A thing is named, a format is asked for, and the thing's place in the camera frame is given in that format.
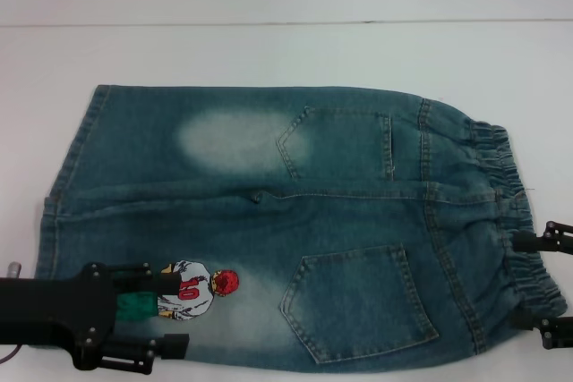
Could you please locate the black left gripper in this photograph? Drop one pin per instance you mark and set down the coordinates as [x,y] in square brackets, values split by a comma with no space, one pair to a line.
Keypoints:
[53,301]

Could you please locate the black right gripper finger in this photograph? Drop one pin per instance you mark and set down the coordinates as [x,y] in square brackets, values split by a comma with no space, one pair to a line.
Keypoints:
[555,333]
[537,242]

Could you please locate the blue denim shorts with print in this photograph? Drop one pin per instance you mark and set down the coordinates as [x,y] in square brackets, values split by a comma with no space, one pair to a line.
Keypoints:
[340,221]

